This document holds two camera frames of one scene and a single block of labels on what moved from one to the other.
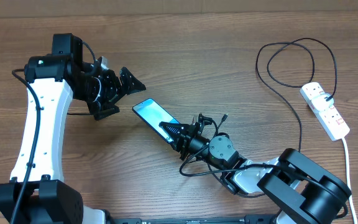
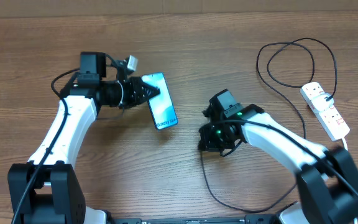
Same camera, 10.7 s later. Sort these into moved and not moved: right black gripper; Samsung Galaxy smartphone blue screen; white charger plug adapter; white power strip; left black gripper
Moved: right black gripper; Samsung Galaxy smartphone blue screen; left black gripper
Not moved: white power strip; white charger plug adapter
